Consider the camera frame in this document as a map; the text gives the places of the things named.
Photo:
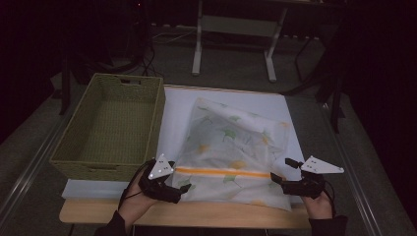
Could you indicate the black metal frame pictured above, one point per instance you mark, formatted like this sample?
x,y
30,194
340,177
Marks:
x,y
336,98

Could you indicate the leaf-print mesh laundry bag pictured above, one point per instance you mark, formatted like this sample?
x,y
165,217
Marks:
x,y
236,190

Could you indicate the white metal stand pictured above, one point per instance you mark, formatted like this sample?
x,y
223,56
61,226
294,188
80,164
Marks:
x,y
236,26

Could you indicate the black floor stand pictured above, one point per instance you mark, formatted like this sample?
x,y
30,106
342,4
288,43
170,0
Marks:
x,y
65,91

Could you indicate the green woven basket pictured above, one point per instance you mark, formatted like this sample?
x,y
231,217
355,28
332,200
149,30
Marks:
x,y
114,131

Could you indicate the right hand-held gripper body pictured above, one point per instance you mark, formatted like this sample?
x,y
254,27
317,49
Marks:
x,y
305,187

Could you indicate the person's right hand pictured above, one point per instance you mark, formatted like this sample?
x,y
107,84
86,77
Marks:
x,y
318,208

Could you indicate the aluminium floor rail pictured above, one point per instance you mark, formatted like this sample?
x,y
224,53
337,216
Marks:
x,y
357,177
29,170

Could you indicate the person's left hand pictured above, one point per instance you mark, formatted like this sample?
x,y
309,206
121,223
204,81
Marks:
x,y
134,205

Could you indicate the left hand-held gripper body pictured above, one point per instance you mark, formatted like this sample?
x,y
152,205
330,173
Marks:
x,y
154,183

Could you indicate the white table mat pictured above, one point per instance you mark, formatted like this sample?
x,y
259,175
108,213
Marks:
x,y
183,108

